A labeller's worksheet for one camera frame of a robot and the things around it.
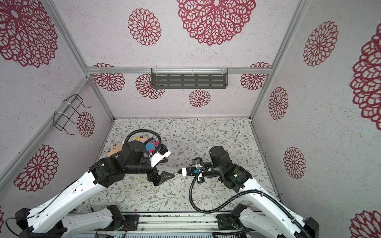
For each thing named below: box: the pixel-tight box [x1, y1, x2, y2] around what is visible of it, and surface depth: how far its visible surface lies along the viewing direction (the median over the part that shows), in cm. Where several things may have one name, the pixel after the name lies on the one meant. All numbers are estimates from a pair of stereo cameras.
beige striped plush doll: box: [106, 142, 124, 158], surface depth 94 cm
